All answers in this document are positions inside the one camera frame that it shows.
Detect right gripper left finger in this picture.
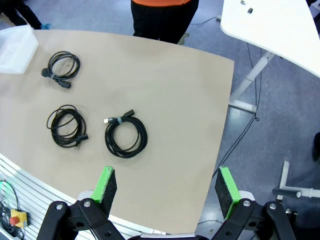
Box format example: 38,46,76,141
37,164,126,240

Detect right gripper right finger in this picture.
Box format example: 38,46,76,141
209,166,297,240

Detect thin black USB cable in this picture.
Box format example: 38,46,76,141
46,104,90,150

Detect thick braided black USB cable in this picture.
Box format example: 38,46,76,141
103,109,149,159

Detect black power cord with plug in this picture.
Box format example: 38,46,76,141
41,50,81,90

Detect black machine base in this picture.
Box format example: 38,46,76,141
284,207,320,240

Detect yellow emergency stop box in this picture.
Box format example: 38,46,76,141
9,209,28,229

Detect black shoe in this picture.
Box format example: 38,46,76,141
312,132,320,162

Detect clear plastic storage container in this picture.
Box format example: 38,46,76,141
0,24,40,75

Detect white rounded table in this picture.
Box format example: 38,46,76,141
219,0,320,112

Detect person in orange hoodie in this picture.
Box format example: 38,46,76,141
130,0,200,45

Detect bystander in black trousers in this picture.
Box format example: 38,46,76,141
0,0,52,30

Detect white metal stand frame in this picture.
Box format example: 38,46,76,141
271,160,320,201

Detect thin black floor cable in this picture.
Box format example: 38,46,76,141
212,42,263,177

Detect black control cable bundle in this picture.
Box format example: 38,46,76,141
0,179,26,238

